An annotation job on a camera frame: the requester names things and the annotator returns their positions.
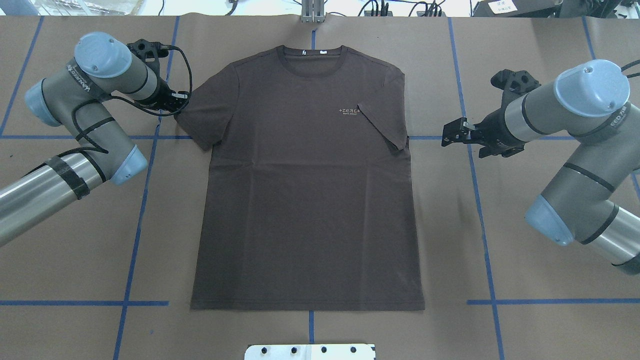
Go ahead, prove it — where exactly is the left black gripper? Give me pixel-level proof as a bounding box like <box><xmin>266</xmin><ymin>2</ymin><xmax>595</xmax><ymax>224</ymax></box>
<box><xmin>135</xmin><ymin>82</ymin><xmax>191</xmax><ymax>114</ymax></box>

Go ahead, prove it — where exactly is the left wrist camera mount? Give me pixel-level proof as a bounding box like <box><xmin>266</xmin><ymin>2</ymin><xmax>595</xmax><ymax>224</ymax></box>
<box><xmin>126</xmin><ymin>39</ymin><xmax>170</xmax><ymax>72</ymax></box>

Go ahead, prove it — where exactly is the aluminium frame post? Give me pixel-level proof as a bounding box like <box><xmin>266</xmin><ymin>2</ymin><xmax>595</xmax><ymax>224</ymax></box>
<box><xmin>298</xmin><ymin>0</ymin><xmax>326</xmax><ymax>23</ymax></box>

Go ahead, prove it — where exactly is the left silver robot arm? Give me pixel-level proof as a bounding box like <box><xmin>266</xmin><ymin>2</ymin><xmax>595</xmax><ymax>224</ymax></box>
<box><xmin>0</xmin><ymin>31</ymin><xmax>193</xmax><ymax>246</ymax></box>

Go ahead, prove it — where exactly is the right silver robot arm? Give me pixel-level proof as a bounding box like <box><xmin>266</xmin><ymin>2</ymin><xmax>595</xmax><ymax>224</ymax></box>
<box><xmin>441</xmin><ymin>59</ymin><xmax>640</xmax><ymax>275</ymax></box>

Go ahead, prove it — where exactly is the white column base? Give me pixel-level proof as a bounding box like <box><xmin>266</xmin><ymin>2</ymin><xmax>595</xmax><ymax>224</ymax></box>
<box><xmin>244</xmin><ymin>342</ymin><xmax>378</xmax><ymax>360</ymax></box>

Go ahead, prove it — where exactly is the brown t-shirt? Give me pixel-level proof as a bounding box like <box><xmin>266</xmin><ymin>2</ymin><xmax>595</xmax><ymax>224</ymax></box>
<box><xmin>174</xmin><ymin>45</ymin><xmax>425</xmax><ymax>312</ymax></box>

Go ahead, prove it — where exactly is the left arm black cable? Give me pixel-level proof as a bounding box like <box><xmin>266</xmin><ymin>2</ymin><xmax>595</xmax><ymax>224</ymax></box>
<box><xmin>22</xmin><ymin>45</ymin><xmax>194</xmax><ymax>176</ymax></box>

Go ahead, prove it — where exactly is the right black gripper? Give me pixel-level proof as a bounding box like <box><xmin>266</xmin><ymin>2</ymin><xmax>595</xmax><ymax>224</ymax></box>
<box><xmin>441</xmin><ymin>109</ymin><xmax>525</xmax><ymax>158</ymax></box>

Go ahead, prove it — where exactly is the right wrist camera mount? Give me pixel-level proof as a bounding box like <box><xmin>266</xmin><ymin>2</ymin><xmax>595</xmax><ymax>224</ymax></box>
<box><xmin>490</xmin><ymin>69</ymin><xmax>542</xmax><ymax>96</ymax></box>

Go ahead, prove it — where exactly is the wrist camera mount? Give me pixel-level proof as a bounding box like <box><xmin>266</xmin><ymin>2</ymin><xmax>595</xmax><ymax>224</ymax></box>
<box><xmin>126</xmin><ymin>39</ymin><xmax>170</xmax><ymax>72</ymax></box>
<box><xmin>490</xmin><ymin>69</ymin><xmax>542</xmax><ymax>96</ymax></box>

